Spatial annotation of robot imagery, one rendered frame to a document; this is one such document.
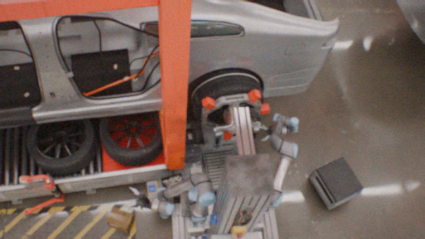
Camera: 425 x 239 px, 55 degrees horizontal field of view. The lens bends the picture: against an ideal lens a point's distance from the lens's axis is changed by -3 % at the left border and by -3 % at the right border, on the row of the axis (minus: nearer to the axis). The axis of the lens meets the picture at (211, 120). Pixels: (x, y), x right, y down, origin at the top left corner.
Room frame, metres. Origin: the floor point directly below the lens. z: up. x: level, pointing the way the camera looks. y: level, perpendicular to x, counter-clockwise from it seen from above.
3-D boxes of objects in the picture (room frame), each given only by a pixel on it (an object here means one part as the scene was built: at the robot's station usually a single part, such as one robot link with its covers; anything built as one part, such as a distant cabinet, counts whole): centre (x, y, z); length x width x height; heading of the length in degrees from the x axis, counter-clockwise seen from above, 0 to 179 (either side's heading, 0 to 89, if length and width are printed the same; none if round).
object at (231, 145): (2.15, -0.07, 0.13); 0.50 x 0.36 x 0.10; 108
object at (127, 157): (1.89, 0.76, 0.39); 0.66 x 0.66 x 0.24
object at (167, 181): (1.36, 0.26, 0.51); 0.20 x 0.14 x 0.13; 115
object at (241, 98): (2.00, -0.17, 0.85); 0.54 x 0.07 x 0.54; 108
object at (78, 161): (1.67, 1.43, 0.39); 0.66 x 0.66 x 0.24
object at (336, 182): (1.75, -1.38, 0.17); 0.43 x 0.36 x 0.34; 33
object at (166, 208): (0.91, 0.23, 1.24); 0.11 x 0.08 x 0.09; 85
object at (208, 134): (2.16, -0.11, 0.32); 0.40 x 0.30 x 0.28; 108
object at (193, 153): (1.91, 0.18, 0.26); 0.42 x 0.18 x 0.35; 18
